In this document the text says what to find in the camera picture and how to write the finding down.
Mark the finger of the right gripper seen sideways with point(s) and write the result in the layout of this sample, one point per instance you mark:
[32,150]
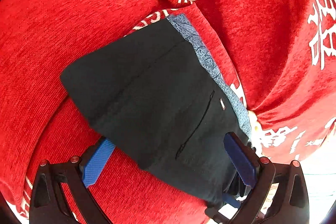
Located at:
[225,211]

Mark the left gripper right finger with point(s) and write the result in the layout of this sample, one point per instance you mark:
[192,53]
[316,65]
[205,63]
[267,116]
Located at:
[290,203]

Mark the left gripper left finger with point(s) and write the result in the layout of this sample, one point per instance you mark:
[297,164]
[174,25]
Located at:
[48,203]

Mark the black pants with blue trim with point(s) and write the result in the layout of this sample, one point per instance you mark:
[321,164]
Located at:
[159,96]

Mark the red sofa cover white lettering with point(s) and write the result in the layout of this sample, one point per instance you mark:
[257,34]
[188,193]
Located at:
[277,56]

